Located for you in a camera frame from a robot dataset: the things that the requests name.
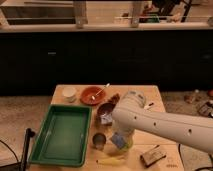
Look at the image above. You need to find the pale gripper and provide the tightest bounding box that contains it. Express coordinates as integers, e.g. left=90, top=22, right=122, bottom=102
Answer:
left=112, top=121, right=134, bottom=141

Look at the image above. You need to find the white small cup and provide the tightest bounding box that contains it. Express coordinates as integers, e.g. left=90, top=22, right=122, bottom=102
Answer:
left=62, top=86, right=77, bottom=102

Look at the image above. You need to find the dark brown bowl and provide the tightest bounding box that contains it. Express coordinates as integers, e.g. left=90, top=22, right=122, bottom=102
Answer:
left=96, top=103, right=115, bottom=125

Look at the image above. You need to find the white crumpled paper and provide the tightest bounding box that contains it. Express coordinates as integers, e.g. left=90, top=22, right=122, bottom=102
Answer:
left=100, top=114, right=112, bottom=125

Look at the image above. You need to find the small metal cup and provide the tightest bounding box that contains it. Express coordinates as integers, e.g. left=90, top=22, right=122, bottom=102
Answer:
left=92, top=133, right=106, bottom=150

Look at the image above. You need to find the yellow corn cob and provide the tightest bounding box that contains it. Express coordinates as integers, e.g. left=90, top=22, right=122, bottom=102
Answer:
left=96, top=157, right=125, bottom=166

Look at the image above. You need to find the black cable left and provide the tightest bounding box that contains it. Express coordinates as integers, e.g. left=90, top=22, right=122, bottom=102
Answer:
left=0, top=139, right=22, bottom=169

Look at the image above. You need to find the black cable right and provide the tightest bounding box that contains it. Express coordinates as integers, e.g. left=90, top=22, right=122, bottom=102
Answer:
left=178, top=143, right=213, bottom=171

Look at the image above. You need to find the green plastic tray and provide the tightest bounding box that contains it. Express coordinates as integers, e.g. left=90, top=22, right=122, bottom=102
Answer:
left=29, top=105, right=92, bottom=167

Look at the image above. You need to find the orange bowl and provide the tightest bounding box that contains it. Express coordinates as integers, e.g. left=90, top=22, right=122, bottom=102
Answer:
left=80, top=86, right=106, bottom=105

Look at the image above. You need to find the black stand pole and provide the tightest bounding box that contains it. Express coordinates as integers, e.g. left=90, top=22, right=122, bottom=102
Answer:
left=19, top=128, right=35, bottom=171

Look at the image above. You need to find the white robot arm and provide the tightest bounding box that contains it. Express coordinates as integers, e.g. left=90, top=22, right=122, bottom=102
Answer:
left=112, top=90, right=213, bottom=154

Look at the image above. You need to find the white handled dish brush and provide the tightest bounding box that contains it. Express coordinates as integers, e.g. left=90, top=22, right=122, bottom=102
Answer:
left=144, top=102, right=154, bottom=110

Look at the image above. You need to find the dark red food piece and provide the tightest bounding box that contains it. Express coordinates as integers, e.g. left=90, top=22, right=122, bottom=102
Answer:
left=108, top=93, right=120, bottom=104

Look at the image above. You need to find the brown wooden block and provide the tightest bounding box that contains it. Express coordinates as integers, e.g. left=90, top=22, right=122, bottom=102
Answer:
left=140, top=145, right=167, bottom=168

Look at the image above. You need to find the white spoon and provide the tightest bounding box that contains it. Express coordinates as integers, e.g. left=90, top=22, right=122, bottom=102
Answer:
left=91, top=83, right=110, bottom=100

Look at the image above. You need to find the black cable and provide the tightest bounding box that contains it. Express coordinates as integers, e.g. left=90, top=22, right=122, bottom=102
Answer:
left=0, top=139, right=22, bottom=169
left=178, top=143, right=213, bottom=171

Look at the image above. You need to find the blue sponge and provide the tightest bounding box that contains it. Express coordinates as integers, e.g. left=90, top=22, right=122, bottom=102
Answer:
left=110, top=133, right=126, bottom=149

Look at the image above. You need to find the green translucent cup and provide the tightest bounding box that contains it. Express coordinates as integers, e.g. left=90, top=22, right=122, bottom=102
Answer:
left=117, top=139, right=133, bottom=152

